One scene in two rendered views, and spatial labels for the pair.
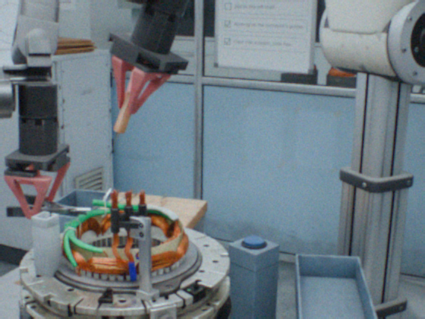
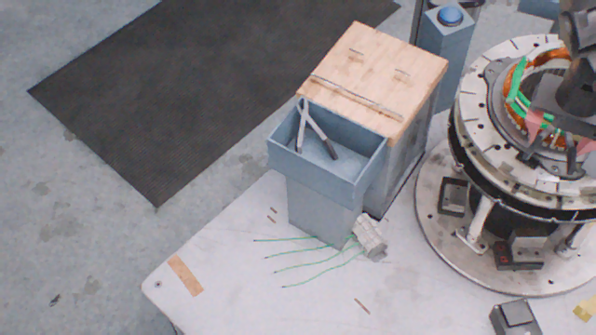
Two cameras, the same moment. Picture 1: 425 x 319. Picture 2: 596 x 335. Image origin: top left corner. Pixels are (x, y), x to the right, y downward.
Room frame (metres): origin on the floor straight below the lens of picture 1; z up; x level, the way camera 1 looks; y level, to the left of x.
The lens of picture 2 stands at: (1.03, 0.91, 1.95)
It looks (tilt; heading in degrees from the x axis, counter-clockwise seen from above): 57 degrees down; 290
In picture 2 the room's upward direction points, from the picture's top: 2 degrees counter-clockwise
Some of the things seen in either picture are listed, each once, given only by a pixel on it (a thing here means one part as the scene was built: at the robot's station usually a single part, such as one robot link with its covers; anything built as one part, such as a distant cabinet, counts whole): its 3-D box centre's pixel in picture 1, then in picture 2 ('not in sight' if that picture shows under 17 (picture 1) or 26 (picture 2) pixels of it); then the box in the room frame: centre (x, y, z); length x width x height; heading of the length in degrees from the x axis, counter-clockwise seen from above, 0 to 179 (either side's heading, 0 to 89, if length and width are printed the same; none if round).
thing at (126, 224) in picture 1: (129, 218); not in sight; (0.74, 0.11, 1.21); 0.04 x 0.04 x 0.03; 68
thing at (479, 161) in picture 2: not in sight; (490, 167); (0.95, 0.26, 1.06); 0.09 x 0.04 x 0.01; 158
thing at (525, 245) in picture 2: not in sight; (528, 245); (0.83, 0.26, 0.85); 0.06 x 0.04 x 0.05; 20
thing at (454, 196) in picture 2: not in sight; (454, 196); (0.98, 0.18, 0.83); 0.05 x 0.04 x 0.02; 96
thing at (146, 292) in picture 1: (146, 258); not in sight; (0.74, 0.09, 1.15); 0.03 x 0.02 x 0.12; 60
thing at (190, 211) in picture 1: (148, 215); (372, 81); (1.17, 0.14, 1.05); 0.20 x 0.19 x 0.02; 76
